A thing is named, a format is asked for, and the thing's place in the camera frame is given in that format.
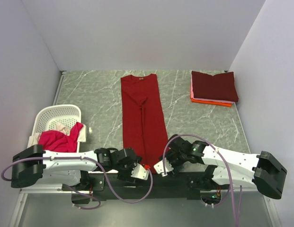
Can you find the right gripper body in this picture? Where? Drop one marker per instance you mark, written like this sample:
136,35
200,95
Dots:
176,160

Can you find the beige t-shirt in basket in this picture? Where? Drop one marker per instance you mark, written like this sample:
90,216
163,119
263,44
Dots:
81,134

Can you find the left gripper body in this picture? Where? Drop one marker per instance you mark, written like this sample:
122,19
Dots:
125,170

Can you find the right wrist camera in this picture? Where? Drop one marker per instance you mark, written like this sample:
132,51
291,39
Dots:
163,168

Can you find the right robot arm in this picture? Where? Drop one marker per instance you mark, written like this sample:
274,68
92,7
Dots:
224,167

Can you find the white laundry basket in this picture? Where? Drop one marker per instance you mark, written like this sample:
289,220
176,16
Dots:
58,128

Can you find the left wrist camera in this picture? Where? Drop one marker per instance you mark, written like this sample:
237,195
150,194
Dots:
139,172

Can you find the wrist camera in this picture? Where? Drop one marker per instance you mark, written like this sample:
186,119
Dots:
139,172
163,168

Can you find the red t-shirt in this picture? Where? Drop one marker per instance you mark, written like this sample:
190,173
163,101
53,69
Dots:
143,121

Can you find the aluminium rail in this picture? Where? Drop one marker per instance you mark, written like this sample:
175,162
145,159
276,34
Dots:
43,190

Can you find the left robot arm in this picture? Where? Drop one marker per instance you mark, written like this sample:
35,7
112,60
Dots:
36,165

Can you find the folded maroon t-shirt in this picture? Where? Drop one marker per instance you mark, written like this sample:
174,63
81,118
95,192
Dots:
217,87

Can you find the pink t-shirt in basket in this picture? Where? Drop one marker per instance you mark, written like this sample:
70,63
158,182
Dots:
59,139

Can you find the black base beam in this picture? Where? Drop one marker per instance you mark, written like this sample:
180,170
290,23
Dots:
184,185

